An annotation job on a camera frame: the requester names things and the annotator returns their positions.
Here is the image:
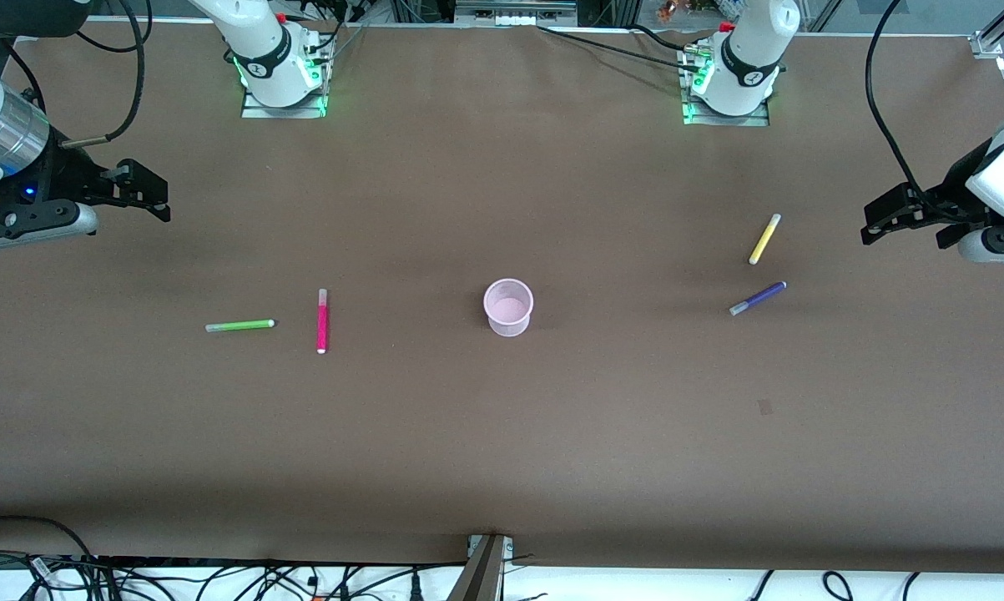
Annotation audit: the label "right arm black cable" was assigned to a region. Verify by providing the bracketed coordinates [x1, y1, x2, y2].
[59, 0, 154, 151]

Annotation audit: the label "grey cable bundle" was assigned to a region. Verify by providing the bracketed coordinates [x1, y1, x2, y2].
[305, 13, 371, 86]

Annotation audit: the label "brown paper table cover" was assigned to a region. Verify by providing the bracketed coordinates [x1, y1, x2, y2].
[0, 18, 1004, 577]

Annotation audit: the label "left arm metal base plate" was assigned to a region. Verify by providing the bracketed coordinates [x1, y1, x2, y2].
[680, 50, 772, 129]

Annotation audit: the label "purple marker pen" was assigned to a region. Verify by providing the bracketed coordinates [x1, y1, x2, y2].
[728, 280, 789, 317]

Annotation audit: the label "long black table cable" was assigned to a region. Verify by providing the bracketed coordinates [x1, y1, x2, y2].
[537, 24, 704, 74]

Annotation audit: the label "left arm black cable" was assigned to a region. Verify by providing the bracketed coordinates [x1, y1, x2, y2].
[864, 0, 983, 225]

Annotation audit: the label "black cable with white tag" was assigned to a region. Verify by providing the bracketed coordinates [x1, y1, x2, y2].
[18, 554, 62, 601]

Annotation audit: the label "aluminium frame post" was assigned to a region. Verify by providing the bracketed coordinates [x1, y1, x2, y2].
[447, 533, 517, 601]

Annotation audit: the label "pink plastic cup holder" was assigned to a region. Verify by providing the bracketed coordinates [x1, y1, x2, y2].
[482, 277, 536, 339]

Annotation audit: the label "black cable loop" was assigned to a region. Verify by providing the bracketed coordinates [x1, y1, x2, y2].
[0, 514, 98, 578]

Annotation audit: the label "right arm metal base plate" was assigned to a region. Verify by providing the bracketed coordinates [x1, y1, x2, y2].
[240, 79, 330, 120]

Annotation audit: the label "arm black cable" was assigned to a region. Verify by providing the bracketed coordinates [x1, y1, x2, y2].
[59, 0, 154, 151]
[864, 0, 983, 225]

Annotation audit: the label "grey metal bracket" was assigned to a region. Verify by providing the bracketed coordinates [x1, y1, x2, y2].
[455, 0, 579, 27]

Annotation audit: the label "curved black table cable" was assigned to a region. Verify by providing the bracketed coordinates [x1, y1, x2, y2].
[631, 23, 696, 53]

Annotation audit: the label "yellow marker pen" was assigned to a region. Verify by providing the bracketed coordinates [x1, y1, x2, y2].
[747, 213, 783, 267]

